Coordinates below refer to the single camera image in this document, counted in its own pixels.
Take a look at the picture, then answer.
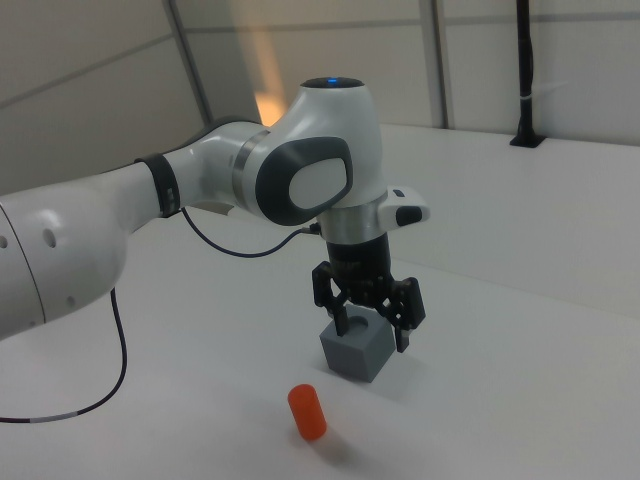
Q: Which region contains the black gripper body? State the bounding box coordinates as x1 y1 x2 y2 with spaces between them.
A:
324 233 401 307

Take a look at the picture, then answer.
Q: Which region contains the orange cylinder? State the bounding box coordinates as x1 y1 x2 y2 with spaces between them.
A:
286 383 329 443

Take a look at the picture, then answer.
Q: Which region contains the grey block with hole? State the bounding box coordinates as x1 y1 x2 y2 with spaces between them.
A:
319 314 393 385

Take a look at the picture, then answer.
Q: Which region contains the black pole on base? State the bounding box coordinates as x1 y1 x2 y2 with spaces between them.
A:
509 0 547 149

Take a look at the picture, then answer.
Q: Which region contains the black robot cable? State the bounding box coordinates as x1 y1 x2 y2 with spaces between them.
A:
0 205 321 426

